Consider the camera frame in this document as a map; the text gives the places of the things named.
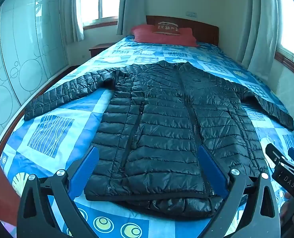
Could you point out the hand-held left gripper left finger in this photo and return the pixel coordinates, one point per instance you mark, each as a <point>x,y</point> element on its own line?
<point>87,168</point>

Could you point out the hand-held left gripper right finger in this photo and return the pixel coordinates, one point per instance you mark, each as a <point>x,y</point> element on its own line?
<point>211,171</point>

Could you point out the black puffer jacket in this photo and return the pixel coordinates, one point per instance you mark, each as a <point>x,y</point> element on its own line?
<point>166,119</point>

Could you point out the blue patterned bedsheet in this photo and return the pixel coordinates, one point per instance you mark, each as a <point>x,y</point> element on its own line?
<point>62,131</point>

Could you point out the wooden nightstand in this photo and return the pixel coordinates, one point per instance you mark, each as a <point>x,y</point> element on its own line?
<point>98,48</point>

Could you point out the window with wooden sill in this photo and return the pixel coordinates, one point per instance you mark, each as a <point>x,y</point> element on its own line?
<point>104,0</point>
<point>292,29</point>

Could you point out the grey curtain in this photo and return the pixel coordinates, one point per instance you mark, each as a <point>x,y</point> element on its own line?
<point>127,5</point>
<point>261,24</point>
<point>77,10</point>

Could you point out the glass door wardrobe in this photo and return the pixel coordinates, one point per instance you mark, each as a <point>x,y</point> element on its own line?
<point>25,42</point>

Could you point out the wooden bed headboard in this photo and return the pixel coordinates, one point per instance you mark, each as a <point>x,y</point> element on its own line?
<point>201,29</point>

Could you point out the red pillow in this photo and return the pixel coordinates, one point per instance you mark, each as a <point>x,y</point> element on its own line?
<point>142,36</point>

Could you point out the brown printed cushion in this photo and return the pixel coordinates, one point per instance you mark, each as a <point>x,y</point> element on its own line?
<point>166,27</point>

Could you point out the wooden bed side rail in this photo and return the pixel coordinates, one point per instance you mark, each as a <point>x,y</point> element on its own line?
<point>9,198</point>

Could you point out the white wall socket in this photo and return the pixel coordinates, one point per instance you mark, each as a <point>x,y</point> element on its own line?
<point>191,13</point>

